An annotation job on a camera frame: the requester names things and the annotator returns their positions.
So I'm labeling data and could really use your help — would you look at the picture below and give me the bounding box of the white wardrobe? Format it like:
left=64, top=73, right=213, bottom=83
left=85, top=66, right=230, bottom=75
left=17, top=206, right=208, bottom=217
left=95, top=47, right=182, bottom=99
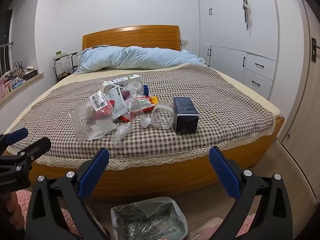
left=197, top=0, right=280, bottom=100

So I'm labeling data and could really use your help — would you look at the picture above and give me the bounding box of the bin with plastic liner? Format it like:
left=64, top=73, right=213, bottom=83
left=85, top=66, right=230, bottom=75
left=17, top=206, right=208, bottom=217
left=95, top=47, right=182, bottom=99
left=111, top=197, right=188, bottom=240

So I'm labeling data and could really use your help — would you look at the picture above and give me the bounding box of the black door handle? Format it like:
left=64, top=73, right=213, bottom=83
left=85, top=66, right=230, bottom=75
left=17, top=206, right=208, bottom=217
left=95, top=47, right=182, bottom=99
left=311, top=37, right=320, bottom=63

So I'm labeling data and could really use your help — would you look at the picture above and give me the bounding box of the white green printed pouch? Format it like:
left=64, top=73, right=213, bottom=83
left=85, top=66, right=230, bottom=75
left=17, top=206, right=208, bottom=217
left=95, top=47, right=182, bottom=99
left=104, top=86, right=128, bottom=117

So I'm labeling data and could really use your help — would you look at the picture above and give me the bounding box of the dark blue carton box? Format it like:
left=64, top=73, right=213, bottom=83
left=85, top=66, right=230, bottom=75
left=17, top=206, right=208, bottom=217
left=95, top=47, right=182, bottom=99
left=173, top=97, right=200, bottom=134

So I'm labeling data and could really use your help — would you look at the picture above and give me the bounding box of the small red packet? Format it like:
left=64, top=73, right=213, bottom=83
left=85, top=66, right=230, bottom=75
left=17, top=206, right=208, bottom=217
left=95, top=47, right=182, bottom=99
left=94, top=100, right=112, bottom=118

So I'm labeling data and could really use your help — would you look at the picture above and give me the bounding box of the clear bottle bottom half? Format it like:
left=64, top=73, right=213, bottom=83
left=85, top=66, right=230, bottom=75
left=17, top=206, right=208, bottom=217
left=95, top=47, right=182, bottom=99
left=151, top=101, right=175, bottom=130

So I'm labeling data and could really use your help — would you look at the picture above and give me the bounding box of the white wardrobe drawer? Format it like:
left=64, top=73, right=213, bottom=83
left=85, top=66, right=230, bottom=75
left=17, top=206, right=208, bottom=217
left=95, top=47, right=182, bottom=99
left=246, top=52, right=277, bottom=80
left=242, top=69, right=273, bottom=98

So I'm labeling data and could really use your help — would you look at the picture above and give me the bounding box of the black flat box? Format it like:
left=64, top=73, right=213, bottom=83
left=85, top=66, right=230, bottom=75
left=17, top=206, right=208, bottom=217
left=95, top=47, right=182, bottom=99
left=24, top=67, right=38, bottom=79

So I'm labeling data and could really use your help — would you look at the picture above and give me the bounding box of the black frame bedside table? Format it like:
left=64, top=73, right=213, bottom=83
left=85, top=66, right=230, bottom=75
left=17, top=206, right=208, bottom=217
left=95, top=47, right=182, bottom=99
left=52, top=51, right=79, bottom=83

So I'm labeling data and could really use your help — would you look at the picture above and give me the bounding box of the white carton box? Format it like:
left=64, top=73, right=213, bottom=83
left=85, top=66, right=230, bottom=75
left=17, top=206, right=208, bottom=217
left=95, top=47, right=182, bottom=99
left=101, top=74, right=143, bottom=93

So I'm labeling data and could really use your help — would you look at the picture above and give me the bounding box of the clear plastic bag with label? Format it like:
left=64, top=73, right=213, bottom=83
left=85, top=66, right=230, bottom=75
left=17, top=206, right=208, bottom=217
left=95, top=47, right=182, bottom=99
left=69, top=91, right=118, bottom=142

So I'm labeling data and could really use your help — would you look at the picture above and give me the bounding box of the wooden bed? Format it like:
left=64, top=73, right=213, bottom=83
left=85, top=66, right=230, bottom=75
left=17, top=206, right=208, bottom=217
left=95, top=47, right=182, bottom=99
left=7, top=25, right=285, bottom=202

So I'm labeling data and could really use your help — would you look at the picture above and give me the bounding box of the metal window railing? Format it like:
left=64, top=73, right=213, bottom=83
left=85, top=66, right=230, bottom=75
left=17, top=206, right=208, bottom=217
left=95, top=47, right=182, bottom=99
left=0, top=41, right=13, bottom=75

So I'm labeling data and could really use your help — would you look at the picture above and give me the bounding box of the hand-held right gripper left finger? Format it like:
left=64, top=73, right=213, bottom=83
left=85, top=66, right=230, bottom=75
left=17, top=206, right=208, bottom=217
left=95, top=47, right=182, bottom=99
left=26, top=147, right=110, bottom=240

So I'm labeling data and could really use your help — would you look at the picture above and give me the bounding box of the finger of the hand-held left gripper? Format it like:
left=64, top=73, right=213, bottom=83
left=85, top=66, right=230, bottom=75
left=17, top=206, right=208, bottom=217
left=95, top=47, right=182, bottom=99
left=0, top=127, right=28, bottom=153
left=0, top=137, right=52, bottom=173

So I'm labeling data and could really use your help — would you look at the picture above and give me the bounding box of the person's left hand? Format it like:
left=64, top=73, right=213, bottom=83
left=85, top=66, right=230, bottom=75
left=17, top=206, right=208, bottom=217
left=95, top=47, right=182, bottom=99
left=4, top=194, right=20, bottom=232

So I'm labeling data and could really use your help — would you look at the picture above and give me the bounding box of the red white snack packet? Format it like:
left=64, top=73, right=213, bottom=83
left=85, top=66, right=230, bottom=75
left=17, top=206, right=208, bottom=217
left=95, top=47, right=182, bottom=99
left=119, top=95, right=155, bottom=122

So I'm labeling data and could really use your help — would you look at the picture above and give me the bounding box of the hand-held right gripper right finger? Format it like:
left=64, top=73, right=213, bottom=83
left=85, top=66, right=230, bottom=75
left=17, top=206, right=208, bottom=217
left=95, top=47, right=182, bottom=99
left=209, top=146, right=293, bottom=240

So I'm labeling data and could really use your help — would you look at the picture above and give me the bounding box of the pale hanging pouch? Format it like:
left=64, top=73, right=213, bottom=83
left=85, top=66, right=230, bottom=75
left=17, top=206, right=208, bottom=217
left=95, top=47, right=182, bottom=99
left=242, top=0, right=253, bottom=30

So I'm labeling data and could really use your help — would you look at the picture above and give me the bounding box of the light blue duvet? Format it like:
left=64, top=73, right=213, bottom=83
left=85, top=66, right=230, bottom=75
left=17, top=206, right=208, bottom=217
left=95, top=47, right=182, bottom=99
left=75, top=46, right=208, bottom=74

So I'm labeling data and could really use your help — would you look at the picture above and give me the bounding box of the pale wooden door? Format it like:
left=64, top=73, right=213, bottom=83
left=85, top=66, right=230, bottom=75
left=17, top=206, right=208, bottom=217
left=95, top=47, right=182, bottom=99
left=280, top=0, right=320, bottom=200

